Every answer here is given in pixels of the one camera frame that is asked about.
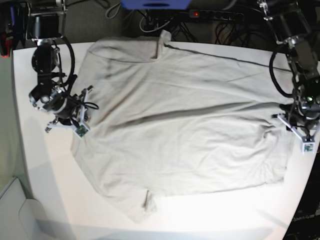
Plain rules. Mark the blue box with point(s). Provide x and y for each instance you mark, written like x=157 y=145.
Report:
x=155 y=4

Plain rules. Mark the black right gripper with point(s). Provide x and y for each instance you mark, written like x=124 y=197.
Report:
x=59 y=103

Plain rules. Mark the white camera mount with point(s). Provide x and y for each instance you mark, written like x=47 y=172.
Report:
x=305 y=135

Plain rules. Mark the red black tool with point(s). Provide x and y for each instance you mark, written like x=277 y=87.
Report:
x=5 y=45

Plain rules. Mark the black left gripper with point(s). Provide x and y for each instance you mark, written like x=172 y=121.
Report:
x=306 y=109

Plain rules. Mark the beige t-shirt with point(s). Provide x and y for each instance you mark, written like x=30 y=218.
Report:
x=174 y=122

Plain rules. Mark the black power strip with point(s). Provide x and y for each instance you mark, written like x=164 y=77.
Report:
x=216 y=15

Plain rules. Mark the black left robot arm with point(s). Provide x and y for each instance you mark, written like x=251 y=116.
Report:
x=291 y=30

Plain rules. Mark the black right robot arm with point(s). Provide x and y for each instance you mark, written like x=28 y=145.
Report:
x=46 y=22

